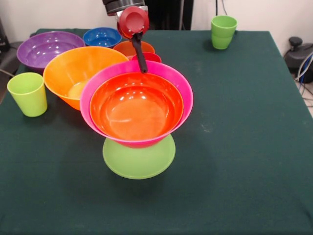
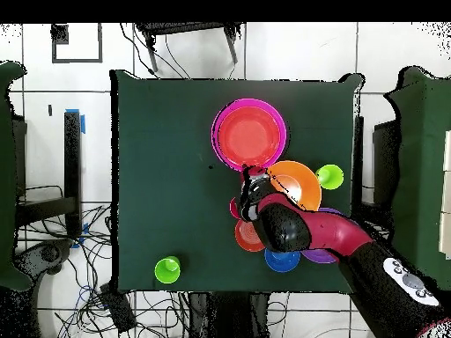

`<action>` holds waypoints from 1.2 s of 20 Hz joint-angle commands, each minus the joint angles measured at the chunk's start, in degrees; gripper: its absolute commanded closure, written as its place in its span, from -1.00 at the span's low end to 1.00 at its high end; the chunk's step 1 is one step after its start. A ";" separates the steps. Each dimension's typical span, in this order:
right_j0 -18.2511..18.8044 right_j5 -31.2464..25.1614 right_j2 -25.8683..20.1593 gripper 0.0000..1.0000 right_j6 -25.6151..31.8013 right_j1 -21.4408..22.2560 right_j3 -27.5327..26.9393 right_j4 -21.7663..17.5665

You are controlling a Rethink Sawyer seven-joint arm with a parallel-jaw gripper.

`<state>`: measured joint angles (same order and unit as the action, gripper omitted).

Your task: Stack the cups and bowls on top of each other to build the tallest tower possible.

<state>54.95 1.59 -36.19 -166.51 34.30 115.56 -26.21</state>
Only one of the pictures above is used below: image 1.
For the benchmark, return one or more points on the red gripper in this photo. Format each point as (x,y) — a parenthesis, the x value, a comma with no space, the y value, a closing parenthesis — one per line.
(133,22)

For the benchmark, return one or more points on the wide orange-red bowl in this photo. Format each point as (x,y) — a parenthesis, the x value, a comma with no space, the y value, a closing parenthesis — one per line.
(137,110)

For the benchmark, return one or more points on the pink bowl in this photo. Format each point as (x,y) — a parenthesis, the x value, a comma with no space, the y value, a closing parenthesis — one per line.
(187,95)

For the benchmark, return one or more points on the large yellow-orange bowl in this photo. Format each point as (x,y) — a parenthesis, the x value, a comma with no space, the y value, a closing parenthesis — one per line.
(66,71)

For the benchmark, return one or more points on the green bowl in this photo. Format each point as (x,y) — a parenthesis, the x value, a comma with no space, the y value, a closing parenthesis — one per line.
(139,161)

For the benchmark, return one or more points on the magenta red cup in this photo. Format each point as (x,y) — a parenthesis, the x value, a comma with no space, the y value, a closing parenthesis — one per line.
(152,57)

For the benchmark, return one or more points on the small orange-red bowl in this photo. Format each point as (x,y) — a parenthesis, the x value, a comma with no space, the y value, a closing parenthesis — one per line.
(124,47)

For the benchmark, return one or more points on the blue bowl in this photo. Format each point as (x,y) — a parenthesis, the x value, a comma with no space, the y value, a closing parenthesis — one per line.
(102,36)

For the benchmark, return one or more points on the green cup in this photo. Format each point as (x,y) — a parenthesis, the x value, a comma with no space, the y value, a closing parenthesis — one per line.
(223,31)

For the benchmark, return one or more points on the purple bowl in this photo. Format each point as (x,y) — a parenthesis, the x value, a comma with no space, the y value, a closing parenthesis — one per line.
(36,51)

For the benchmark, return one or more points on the lime yellow cup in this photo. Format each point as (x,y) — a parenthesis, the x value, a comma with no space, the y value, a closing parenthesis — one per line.
(28,98)

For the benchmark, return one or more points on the dark green tablecloth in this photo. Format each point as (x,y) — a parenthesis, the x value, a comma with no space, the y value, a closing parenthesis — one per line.
(232,171)

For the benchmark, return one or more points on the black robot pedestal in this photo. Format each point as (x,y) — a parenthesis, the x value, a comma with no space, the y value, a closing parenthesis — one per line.
(166,14)

